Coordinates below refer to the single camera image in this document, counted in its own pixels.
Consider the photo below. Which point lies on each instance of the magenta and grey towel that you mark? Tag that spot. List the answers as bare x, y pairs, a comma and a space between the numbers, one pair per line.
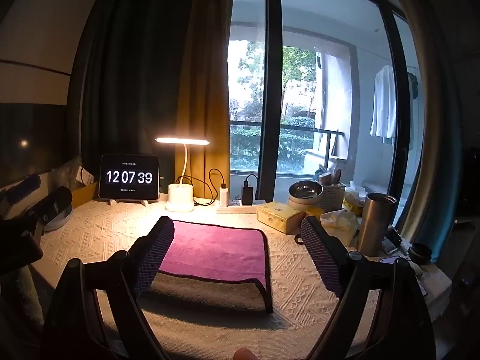
215, 247

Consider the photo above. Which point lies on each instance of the person's right hand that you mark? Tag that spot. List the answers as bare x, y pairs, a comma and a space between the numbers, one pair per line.
245, 354

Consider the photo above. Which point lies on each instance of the white bowl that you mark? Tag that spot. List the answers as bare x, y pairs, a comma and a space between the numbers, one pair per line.
303, 204

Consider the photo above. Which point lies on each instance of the round grey container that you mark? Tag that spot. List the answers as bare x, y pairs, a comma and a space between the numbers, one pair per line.
60, 223

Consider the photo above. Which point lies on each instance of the white hanging shirt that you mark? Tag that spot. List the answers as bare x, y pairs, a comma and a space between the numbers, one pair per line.
383, 105

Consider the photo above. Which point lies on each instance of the white tablet stand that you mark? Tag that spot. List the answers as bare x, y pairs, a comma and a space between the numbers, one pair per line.
112, 201

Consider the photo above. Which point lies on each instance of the white power strip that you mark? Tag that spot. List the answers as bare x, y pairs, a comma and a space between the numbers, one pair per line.
236, 206

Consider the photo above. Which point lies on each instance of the dark green curtain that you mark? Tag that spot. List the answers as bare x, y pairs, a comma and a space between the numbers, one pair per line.
138, 63

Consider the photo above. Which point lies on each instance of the white plastic basket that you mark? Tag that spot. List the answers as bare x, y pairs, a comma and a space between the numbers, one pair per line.
333, 197

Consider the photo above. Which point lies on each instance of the black window frame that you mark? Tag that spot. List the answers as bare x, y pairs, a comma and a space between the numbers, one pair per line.
270, 82

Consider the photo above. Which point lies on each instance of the steel tumbler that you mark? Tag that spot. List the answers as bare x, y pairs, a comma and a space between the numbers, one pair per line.
375, 228

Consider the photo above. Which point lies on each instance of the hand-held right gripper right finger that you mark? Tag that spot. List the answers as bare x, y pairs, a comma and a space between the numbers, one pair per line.
321, 255

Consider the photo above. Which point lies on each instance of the mustard yellow curtain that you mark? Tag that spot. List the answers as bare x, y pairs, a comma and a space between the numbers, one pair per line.
204, 82

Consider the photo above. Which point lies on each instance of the cardboard box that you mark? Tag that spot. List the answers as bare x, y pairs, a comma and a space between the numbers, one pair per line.
84, 197

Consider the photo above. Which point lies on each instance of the steel bowl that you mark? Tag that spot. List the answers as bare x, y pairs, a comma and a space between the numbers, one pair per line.
305, 189

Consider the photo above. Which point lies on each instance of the white plug charger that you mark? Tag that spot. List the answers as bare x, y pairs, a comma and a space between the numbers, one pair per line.
224, 195

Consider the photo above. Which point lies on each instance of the black television screen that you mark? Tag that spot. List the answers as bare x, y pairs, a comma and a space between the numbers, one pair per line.
33, 138

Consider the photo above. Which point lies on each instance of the yellow tissue box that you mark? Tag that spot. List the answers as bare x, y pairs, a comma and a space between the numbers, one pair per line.
279, 217

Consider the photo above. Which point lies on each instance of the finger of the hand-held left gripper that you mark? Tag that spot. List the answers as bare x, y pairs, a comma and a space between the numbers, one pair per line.
24, 187
54, 202

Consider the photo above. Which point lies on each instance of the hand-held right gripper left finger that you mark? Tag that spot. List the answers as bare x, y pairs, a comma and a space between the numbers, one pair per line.
154, 255

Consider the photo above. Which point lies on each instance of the yellow snack packet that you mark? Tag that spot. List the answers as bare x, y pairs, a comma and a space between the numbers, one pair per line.
352, 200

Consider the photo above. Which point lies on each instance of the clear plastic tissue pack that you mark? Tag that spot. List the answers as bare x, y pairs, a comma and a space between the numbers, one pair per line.
339, 227

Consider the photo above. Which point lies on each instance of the tablet showing clock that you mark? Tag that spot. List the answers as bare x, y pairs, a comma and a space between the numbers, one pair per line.
129, 177

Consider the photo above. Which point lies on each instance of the white desk lamp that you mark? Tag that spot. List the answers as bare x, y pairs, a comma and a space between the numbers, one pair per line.
180, 197

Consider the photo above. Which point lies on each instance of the black power adapter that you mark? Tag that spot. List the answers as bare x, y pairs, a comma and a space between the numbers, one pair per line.
247, 194

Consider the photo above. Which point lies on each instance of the black round cap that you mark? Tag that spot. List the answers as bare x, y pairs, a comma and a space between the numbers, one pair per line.
420, 253

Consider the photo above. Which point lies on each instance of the white textured tablecloth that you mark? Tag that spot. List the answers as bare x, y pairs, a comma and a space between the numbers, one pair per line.
296, 288

